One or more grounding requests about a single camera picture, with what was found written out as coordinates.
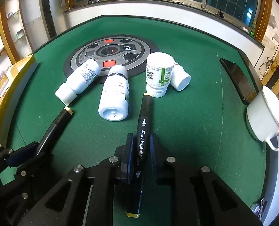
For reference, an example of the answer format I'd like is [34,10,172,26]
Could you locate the white bottle green cross label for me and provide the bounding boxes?
[146,52,175,98]

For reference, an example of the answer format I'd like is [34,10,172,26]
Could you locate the small white bottle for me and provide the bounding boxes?
[170,62,191,91]

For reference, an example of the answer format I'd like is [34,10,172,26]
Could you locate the round mahjong table control panel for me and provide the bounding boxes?
[63,35,159,82]

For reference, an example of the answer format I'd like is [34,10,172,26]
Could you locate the white ceramic cup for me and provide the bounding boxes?
[246,86,279,152]

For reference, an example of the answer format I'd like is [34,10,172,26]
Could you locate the white bottle black band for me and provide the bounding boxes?
[98,65,129,121]

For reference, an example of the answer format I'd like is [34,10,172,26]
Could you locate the black smartphone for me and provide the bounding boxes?
[219,58,257,105]

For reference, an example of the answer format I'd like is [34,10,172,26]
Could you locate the black marker yellow cap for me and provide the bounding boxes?
[126,93,153,218]
[36,107,73,155]

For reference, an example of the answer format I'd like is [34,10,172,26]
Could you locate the white wall shelving unit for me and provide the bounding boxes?
[0,0,32,78]

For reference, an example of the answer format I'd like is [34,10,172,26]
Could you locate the white pill bottle long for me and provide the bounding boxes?
[55,59,101,106]

